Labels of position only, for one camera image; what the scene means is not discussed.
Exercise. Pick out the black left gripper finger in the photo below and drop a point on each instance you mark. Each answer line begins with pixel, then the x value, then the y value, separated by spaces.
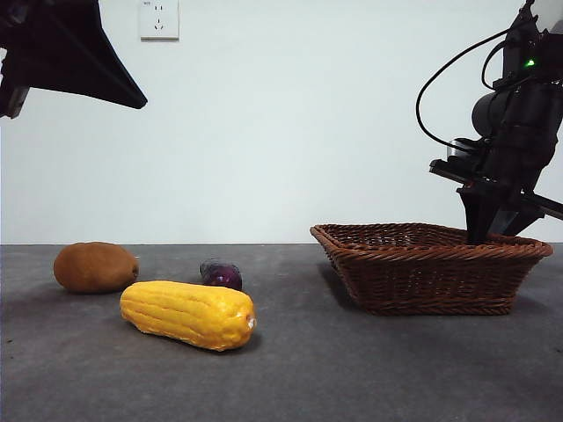
pixel 75 48

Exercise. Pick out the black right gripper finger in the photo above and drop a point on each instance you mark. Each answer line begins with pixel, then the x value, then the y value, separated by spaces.
pixel 478 215
pixel 512 222

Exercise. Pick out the brown woven wicker basket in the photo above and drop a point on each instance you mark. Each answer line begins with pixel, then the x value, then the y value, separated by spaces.
pixel 422 277

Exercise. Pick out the brown potato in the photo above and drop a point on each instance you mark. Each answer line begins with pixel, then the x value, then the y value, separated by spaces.
pixel 94 268

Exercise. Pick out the purple eggplant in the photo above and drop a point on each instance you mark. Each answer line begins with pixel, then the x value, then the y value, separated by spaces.
pixel 222 274

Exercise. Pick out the yellow corn cob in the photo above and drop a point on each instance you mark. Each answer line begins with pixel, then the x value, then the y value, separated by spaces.
pixel 189 314

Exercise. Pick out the pale grey right camera box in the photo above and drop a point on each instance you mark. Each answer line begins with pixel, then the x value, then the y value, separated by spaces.
pixel 455 149

